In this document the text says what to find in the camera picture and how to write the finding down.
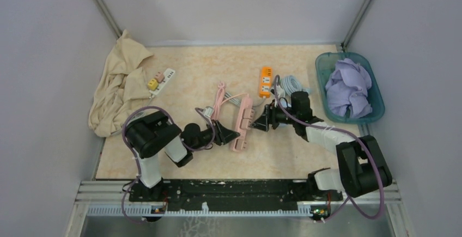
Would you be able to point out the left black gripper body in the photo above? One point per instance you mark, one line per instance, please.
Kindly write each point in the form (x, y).
(217, 137)

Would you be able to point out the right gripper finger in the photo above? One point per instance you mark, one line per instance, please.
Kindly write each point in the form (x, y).
(267, 112)
(261, 123)

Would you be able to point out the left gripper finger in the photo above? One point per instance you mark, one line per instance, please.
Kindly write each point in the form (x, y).
(221, 128)
(226, 136)

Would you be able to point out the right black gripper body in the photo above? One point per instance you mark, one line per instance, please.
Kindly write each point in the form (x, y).
(278, 116)

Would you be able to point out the orange power strip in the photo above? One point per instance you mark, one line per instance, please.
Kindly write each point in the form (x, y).
(265, 82)

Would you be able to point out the pink power strip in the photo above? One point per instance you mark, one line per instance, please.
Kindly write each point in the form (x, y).
(246, 103)

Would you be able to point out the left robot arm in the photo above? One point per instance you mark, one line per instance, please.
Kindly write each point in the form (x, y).
(148, 135)

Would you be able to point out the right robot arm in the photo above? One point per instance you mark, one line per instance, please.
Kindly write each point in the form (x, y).
(361, 165)

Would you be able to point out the yellow USB charger plug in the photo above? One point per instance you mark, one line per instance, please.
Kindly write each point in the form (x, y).
(153, 84)

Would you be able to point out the lavender cloth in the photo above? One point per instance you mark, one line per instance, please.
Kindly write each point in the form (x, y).
(347, 90)

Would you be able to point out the teal plastic basket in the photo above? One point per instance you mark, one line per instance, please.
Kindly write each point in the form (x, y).
(325, 65)

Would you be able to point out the white power strip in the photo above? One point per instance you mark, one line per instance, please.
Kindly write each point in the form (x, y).
(168, 73)

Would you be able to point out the pink charger on white strip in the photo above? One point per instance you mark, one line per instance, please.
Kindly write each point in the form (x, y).
(159, 77)

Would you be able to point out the beige cloth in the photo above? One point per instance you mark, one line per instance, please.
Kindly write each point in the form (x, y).
(122, 88)

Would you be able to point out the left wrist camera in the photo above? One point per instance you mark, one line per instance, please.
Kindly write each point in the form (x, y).
(209, 112)

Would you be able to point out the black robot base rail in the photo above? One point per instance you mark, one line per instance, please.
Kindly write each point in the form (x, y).
(231, 195)

